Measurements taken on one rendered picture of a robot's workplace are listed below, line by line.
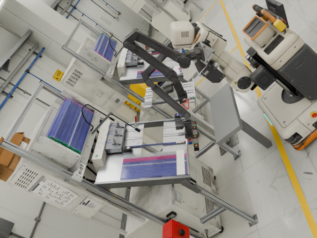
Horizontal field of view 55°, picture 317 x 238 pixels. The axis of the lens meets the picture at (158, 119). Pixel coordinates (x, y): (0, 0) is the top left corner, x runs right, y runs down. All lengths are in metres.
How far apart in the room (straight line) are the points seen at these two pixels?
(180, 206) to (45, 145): 1.14
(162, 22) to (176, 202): 4.99
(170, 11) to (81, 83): 3.71
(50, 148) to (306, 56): 1.86
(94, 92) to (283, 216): 2.32
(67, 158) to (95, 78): 1.35
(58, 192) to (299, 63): 1.97
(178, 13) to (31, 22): 2.97
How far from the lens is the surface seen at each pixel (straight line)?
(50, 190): 2.53
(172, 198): 2.53
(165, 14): 6.88
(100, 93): 3.60
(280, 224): 2.54
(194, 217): 2.65
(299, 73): 2.31
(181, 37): 2.14
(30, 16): 5.58
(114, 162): 2.50
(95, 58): 3.51
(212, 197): 2.38
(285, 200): 2.59
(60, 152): 2.36
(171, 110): 3.65
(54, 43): 5.63
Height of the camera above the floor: 1.92
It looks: 22 degrees down
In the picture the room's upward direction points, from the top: 57 degrees counter-clockwise
